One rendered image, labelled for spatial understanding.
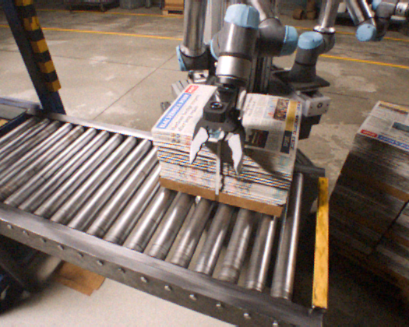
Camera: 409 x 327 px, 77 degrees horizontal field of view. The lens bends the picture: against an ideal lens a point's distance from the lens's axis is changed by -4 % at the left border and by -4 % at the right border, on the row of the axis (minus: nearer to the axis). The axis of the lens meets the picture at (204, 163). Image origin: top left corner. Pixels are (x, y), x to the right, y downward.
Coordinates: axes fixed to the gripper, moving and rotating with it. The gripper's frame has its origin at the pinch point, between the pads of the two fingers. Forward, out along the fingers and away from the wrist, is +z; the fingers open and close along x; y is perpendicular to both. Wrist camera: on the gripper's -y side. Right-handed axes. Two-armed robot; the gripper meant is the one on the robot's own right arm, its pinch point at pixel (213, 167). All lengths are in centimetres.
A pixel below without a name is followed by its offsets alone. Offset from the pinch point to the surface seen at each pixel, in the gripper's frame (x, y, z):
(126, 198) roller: 28.3, 11.6, 18.7
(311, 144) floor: -41, 195, 2
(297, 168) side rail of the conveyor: -21.3, 37.7, 1.9
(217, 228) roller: -2.2, 9.3, 18.6
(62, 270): 86, 48, 88
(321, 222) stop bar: -29.0, 16.7, 11.9
